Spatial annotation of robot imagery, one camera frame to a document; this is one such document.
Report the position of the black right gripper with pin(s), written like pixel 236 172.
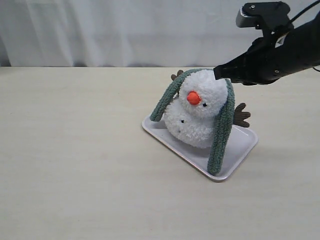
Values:
pixel 262 64

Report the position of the white plush snowman toy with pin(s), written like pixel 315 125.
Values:
pixel 190 116

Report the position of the white rectangular tray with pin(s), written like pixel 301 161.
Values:
pixel 240 144

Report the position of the green knitted scarf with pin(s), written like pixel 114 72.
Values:
pixel 225 118

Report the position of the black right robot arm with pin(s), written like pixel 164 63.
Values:
pixel 303 45

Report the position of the white curtain backdrop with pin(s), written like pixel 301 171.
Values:
pixel 121 33

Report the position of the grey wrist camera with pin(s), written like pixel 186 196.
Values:
pixel 267 16

